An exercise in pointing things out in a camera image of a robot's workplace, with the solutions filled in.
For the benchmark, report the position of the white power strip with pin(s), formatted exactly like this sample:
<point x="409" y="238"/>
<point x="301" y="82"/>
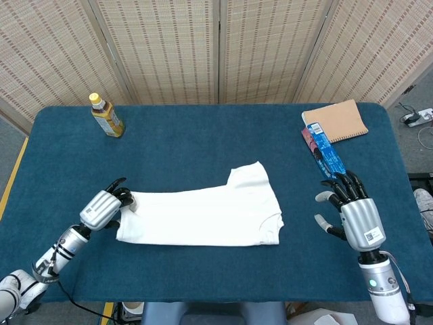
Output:
<point x="423" y="116"/>

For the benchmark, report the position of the blue cookie box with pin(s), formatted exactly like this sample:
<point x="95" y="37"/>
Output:
<point x="328" y="155"/>

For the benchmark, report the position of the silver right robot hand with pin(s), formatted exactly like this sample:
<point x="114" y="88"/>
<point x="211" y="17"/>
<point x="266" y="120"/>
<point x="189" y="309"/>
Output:
<point x="362" y="223"/>

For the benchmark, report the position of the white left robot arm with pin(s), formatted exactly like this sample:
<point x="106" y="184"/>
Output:
<point x="69" y="242"/>

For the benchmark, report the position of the white sneaker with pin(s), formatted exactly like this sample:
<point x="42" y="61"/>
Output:
<point x="424" y="199"/>

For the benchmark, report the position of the white T-shirt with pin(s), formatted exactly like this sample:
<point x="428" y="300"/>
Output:
<point x="203" y="216"/>

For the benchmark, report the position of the tea bottle with yellow cap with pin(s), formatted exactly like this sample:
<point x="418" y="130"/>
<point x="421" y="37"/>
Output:
<point x="108" y="120"/>

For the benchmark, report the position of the black equipment base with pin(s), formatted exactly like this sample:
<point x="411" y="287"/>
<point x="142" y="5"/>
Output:
<point x="421" y="179"/>

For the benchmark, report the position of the brown spiral notebook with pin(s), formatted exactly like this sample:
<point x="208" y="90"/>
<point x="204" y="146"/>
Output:
<point x="338" y="118"/>

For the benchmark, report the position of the woven bamboo folding screen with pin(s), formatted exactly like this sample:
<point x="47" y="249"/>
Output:
<point x="169" y="50"/>

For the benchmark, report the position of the grey-blue chair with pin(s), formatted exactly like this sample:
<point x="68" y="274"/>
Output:
<point x="203" y="313"/>

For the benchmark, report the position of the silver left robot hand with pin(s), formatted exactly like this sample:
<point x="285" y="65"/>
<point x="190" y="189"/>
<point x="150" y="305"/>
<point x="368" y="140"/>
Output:
<point x="99" y="211"/>

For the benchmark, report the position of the white carton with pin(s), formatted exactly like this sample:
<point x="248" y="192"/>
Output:
<point x="324" y="318"/>

